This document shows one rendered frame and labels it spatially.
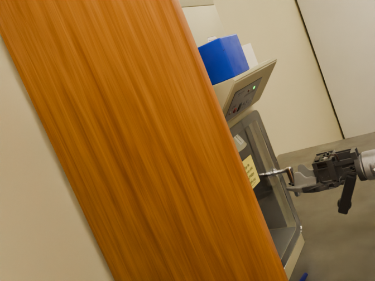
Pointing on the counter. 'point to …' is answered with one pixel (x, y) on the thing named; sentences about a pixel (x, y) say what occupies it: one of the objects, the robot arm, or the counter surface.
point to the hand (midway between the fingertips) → (292, 187)
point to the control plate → (240, 96)
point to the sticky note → (251, 171)
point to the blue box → (224, 58)
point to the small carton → (249, 55)
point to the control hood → (231, 87)
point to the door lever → (288, 176)
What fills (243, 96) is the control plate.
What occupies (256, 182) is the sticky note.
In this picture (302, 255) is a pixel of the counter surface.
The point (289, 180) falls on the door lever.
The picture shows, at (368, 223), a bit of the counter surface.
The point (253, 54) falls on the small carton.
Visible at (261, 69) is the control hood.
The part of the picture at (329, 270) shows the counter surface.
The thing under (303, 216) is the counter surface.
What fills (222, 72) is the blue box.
